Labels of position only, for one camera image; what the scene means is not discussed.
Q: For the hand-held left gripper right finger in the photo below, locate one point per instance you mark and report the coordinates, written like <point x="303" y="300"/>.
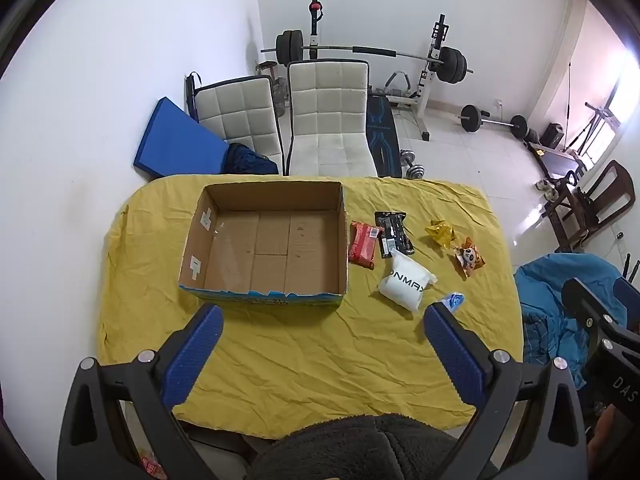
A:
<point x="452" y="350"/>

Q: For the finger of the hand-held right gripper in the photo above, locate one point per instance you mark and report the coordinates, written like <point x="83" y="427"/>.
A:
<point x="631" y="296"/>
<point x="582" y="302"/>

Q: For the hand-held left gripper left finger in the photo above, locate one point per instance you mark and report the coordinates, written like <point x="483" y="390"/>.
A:
<point x="195" y="355"/>

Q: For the blue and white packet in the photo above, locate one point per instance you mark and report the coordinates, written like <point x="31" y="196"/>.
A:
<point x="454" y="302"/>

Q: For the white soft pouch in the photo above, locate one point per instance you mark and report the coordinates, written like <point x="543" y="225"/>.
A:
<point x="405" y="282"/>

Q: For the orange panda snack packet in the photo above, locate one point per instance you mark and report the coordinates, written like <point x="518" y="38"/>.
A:
<point x="470" y="258"/>

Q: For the yellow snack packet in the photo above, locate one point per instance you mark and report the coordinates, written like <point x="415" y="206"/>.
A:
<point x="440" y="232"/>

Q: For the black striped packet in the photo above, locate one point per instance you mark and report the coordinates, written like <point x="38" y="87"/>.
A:
<point x="395" y="232"/>

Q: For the cardboard box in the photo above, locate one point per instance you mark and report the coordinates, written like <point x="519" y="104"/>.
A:
<point x="270" y="240"/>

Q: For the red snack packet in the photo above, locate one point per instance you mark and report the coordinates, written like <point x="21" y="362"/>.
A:
<point x="364" y="245"/>

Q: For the blue jacket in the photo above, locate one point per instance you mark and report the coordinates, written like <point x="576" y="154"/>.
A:
<point x="545" y="290"/>

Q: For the dark wooden chair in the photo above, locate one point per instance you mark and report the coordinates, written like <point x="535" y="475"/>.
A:
<point x="607" y="195"/>

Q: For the red printed packet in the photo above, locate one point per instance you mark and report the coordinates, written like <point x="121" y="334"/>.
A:
<point x="151" y="464"/>

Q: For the pair of light shoes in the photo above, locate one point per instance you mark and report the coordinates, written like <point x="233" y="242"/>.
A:
<point x="546" y="185"/>

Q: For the yellow tablecloth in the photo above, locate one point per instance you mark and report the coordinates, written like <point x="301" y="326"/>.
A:
<point x="325" y="360"/>

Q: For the person's black fleece clothing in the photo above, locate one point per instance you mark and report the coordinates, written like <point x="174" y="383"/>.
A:
<point x="370" y="450"/>

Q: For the treadmill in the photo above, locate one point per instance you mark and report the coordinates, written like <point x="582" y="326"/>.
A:
<point x="557" y="160"/>

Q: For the black speaker box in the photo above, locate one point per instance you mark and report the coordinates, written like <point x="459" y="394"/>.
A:
<point x="553" y="135"/>

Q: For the small metal dumbbell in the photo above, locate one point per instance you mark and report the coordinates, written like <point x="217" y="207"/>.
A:
<point x="414" y="167"/>

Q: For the dark blue cloth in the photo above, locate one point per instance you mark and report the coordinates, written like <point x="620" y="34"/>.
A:
<point x="250" y="162"/>

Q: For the short barbell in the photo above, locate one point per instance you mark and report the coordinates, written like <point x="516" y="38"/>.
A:
<point x="492" y="121"/>

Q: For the blue foam mat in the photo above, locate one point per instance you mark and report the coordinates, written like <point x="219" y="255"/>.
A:
<point x="175" y="142"/>

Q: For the black and blue bench pad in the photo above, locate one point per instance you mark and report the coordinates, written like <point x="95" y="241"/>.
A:
<point x="382" y="135"/>

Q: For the white padded chair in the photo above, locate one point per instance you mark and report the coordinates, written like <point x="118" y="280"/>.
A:
<point x="240" y="115"/>
<point x="327" y="110"/>

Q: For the white weight bench rack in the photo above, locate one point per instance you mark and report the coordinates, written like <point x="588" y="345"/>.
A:
<point x="426" y="102"/>

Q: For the barbell with black plates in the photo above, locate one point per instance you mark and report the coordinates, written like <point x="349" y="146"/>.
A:
<point x="372" y="50"/>

